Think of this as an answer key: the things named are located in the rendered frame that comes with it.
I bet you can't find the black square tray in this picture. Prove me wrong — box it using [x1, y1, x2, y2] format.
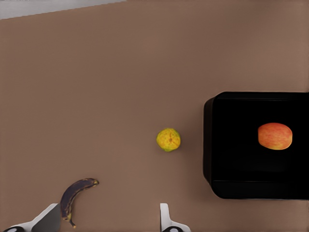
[203, 91, 309, 200]

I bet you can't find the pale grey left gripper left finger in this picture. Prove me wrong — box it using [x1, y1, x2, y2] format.
[2, 203, 61, 232]

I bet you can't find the red-orange apple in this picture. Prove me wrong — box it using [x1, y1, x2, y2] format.
[257, 122, 293, 151]

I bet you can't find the overripe dark brown banana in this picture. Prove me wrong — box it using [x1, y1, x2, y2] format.
[60, 178, 100, 229]

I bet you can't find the yellow-green round citrus fruit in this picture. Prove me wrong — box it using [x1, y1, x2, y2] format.
[156, 128, 182, 153]

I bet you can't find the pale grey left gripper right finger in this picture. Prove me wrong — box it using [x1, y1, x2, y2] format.
[160, 203, 191, 232]

